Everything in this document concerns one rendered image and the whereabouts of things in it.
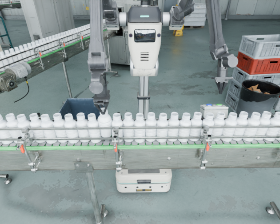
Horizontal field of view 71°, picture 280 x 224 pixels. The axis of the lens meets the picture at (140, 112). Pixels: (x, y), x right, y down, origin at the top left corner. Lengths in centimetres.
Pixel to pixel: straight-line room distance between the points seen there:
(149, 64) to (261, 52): 196
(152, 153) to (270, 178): 172
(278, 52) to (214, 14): 227
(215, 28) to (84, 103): 109
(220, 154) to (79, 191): 146
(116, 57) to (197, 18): 629
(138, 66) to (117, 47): 332
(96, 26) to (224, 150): 88
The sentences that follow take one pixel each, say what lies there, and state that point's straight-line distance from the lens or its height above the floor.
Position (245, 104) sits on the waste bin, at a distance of 285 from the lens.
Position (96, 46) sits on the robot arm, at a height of 150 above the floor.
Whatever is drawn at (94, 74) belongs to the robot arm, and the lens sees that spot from 84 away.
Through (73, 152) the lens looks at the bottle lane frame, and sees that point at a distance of 112.
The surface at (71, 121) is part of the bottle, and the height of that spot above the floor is 114.
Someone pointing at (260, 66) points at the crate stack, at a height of 78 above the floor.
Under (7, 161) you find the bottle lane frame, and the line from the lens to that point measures 132.
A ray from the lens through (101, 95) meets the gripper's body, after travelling 91.
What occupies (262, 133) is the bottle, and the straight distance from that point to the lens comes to 122.
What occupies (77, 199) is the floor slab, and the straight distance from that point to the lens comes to 212.
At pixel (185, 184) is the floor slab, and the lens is 218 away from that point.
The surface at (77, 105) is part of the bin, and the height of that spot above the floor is 89.
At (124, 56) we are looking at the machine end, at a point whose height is 32.
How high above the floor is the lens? 171
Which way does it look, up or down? 33 degrees down
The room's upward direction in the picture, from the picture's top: straight up
